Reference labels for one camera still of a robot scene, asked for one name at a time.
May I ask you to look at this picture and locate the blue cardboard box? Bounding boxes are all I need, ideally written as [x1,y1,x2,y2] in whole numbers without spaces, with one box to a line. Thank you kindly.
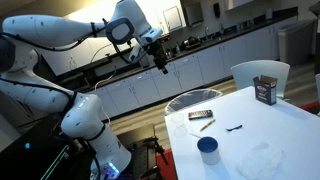
[252,74,279,107]

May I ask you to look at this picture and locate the yellow pen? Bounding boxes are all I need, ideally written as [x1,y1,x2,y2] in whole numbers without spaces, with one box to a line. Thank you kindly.
[199,118,217,132]

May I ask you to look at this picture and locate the white cup blue inside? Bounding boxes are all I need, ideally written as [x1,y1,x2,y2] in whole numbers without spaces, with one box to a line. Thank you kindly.
[196,136,222,166]

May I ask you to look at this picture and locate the black kettle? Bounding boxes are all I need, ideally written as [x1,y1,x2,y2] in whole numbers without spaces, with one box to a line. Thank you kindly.
[184,35,202,50]

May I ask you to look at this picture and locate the black tripod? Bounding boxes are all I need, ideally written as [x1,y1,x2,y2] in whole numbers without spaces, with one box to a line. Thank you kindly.
[141,134,170,180]

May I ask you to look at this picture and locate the black marker pen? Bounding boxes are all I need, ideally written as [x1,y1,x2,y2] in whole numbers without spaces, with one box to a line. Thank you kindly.
[225,124,244,132]

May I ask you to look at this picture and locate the white upper kitchen cabinets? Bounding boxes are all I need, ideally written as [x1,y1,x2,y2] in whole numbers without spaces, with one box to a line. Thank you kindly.
[39,0,188,77]

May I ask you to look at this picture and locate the black control box cyan light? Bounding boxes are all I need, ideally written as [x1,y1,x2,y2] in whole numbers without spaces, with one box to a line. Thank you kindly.
[0,114,98,180]

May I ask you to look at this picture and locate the white chair edge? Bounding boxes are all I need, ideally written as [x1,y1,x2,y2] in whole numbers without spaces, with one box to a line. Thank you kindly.
[314,73,320,117]

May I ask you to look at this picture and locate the white solid back chair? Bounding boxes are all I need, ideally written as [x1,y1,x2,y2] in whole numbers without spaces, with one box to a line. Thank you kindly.
[230,59,291,100]

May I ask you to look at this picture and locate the black soap dispenser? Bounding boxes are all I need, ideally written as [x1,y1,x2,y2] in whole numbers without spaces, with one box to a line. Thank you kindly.
[213,2,222,20]

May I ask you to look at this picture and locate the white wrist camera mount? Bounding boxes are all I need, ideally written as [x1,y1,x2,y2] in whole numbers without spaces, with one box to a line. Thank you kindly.
[128,42,144,63]

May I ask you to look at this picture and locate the white lower kitchen cabinets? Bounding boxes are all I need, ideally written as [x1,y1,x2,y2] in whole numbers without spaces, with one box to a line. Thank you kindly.
[87,15,300,119]

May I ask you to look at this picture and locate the grey trash bin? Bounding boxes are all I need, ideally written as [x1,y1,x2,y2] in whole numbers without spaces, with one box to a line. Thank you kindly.
[277,18,317,67]

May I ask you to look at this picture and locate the clear plastic cup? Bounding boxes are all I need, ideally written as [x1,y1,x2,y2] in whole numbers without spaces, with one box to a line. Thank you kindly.
[170,112,189,138]

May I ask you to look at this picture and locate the black kitchen countertop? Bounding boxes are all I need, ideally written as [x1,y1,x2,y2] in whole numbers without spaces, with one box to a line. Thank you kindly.
[59,6,300,93]

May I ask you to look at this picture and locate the white kitchen cabinets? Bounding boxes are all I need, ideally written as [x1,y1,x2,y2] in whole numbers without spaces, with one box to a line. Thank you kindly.
[87,15,300,119]
[39,0,188,77]

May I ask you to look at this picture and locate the white hanging cable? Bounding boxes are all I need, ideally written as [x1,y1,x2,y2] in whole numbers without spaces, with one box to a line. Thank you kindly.
[93,68,118,126]

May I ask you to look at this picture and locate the grey paper towel dispenser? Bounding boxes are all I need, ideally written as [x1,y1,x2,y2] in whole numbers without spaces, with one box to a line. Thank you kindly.
[184,2,205,28]

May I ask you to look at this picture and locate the clear plastic bag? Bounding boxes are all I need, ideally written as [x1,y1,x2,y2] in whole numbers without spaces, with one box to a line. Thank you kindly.
[234,142,286,180]

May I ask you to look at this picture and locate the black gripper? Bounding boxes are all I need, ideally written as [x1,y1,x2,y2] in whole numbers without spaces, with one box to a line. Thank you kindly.
[145,39,170,75]

